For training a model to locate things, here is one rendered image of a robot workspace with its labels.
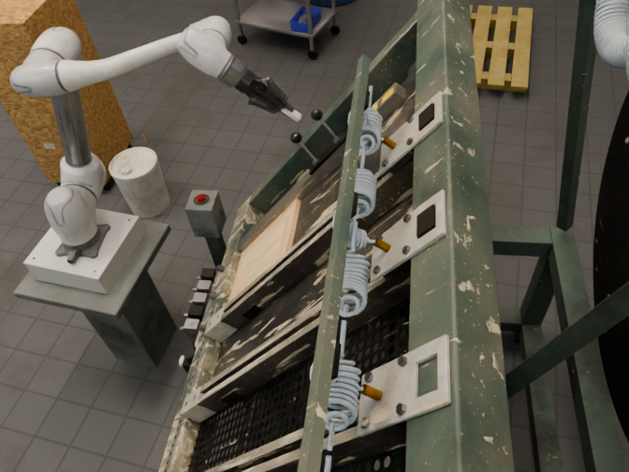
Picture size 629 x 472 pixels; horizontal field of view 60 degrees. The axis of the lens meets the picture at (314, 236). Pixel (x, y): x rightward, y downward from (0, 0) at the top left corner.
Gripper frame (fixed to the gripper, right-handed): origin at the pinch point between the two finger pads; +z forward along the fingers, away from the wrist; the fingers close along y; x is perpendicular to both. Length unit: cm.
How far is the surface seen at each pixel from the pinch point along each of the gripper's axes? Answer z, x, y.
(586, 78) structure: 63, -13, -66
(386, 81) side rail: 18.4, -10.0, -24.9
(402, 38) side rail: 12.1, -10.7, -38.9
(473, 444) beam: 10, 116, -69
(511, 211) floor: 173, -97, 46
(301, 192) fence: 17.0, 16.4, 12.5
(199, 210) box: 0, 2, 69
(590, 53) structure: 57, -13, -71
